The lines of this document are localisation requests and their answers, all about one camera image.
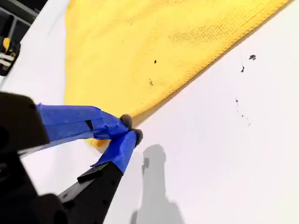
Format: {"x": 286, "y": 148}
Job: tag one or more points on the yellow microfibre towel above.
{"x": 144, "y": 58}

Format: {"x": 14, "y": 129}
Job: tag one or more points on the black and yellow clamp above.
{"x": 9, "y": 58}

